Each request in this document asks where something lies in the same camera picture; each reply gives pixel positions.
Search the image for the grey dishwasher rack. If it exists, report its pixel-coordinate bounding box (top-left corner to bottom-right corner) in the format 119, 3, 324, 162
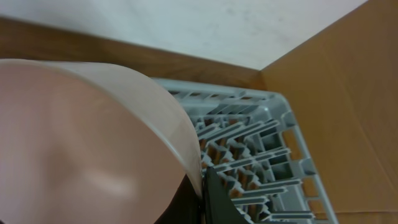
157, 79, 338, 223

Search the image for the pink white bowl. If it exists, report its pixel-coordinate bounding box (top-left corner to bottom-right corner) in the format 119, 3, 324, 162
1, 59, 202, 223

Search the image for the brown cardboard panel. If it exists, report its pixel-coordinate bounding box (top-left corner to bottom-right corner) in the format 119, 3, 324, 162
262, 0, 397, 223

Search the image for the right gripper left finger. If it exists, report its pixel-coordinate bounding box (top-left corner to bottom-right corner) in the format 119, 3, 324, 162
155, 175, 204, 224

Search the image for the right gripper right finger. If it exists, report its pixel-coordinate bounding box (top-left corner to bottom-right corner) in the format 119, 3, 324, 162
203, 167, 249, 224

